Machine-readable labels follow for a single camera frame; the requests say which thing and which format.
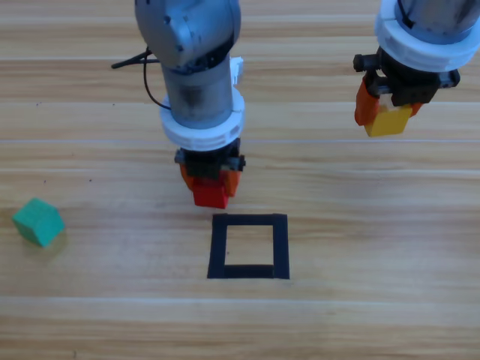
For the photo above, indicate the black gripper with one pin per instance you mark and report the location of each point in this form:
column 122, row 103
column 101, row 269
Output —
column 408, row 86
column 204, row 165

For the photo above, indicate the yellow wooden cube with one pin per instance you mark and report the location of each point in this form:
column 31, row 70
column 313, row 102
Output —
column 386, row 122

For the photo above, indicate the red wooden cube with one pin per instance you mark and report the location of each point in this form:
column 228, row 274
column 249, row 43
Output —
column 210, row 195

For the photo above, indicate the green wooden cube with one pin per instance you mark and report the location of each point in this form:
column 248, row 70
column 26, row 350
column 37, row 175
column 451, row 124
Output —
column 37, row 221

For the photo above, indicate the black tape square outline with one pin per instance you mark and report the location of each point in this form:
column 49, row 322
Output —
column 217, row 247

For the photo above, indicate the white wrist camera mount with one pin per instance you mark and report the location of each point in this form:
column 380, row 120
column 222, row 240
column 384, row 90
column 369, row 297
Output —
column 237, row 69

